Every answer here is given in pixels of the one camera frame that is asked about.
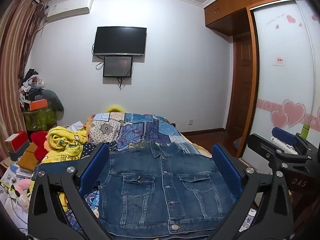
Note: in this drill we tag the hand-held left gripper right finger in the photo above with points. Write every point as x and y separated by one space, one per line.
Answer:
226 165

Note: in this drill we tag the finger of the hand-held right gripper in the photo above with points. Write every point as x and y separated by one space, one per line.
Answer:
265 146
285 133

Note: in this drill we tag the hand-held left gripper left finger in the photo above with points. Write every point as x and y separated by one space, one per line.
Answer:
96 165

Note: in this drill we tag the blue denim jacket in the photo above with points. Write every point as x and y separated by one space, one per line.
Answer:
162 187

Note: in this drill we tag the pile of mixed clothes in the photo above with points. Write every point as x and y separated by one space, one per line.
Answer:
28 85

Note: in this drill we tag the green bottle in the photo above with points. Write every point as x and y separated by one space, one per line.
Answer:
305 130

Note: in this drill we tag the yellow cartoon blanket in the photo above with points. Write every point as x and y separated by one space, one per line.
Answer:
65 142

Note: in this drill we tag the patchwork printed bedspread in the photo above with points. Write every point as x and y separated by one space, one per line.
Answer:
140 127

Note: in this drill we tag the yellow plush toy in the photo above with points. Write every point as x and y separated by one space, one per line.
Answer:
115 108

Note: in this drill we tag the red plush toy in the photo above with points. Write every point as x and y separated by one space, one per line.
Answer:
38 142

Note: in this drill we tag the brown wooden door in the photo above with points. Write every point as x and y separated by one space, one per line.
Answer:
241 85

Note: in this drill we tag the brown cardboard box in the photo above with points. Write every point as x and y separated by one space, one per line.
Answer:
27 158

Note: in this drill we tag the red white door sticker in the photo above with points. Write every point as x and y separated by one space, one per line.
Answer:
279 61

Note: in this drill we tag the green patterned cloth cover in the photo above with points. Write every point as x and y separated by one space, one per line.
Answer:
40 118

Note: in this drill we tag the pink plush toy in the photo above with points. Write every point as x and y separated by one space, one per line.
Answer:
25 183

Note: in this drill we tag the orange box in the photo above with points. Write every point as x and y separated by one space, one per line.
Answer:
38 104

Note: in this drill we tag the red and white box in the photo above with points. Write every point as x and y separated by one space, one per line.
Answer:
16 140

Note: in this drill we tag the brown striped curtain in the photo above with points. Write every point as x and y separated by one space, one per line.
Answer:
15 55

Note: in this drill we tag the wooden wardrobe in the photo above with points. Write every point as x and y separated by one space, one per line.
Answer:
225 7

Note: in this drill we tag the white air conditioner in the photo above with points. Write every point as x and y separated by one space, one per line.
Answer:
70 8

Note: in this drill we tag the white wall socket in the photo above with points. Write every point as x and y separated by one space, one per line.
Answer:
190 122

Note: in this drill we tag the small black wall monitor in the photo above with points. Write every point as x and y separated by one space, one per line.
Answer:
117 66

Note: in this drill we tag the black wall television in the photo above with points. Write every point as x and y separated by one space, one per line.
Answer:
120 40

